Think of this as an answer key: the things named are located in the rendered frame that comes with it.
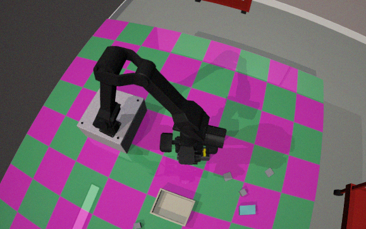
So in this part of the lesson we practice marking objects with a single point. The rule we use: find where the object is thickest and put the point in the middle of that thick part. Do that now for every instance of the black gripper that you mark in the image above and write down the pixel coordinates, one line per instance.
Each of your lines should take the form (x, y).
(166, 143)

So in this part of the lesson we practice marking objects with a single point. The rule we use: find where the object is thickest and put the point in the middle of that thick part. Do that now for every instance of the light blue flat block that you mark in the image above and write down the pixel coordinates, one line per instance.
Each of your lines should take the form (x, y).
(246, 210)

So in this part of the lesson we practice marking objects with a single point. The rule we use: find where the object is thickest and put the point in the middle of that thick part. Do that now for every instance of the beige shallow tray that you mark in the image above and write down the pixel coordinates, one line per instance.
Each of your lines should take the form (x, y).
(173, 207)

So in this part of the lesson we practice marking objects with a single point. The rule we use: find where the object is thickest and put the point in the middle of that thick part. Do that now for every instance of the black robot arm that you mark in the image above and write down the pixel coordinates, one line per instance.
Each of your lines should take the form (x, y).
(189, 118)

